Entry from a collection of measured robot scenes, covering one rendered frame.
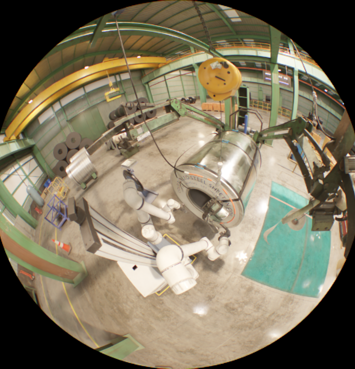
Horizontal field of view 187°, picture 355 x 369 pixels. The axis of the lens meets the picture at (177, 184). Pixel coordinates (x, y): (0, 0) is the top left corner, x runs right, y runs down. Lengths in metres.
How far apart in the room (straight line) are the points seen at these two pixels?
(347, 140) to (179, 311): 2.55
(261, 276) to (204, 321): 1.22
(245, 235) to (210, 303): 1.40
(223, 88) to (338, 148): 0.62
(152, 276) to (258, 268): 1.77
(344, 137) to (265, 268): 2.17
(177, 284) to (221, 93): 0.87
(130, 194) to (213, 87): 0.86
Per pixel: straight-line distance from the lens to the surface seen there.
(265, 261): 2.38
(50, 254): 3.10
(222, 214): 1.18
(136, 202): 0.86
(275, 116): 5.34
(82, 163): 5.38
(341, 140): 0.72
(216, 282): 2.09
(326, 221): 0.98
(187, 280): 0.54
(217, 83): 0.55
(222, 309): 2.26
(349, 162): 0.72
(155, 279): 1.30
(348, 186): 0.71
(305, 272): 3.21
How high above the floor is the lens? 2.05
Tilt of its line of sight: 45 degrees down
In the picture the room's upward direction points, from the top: 16 degrees counter-clockwise
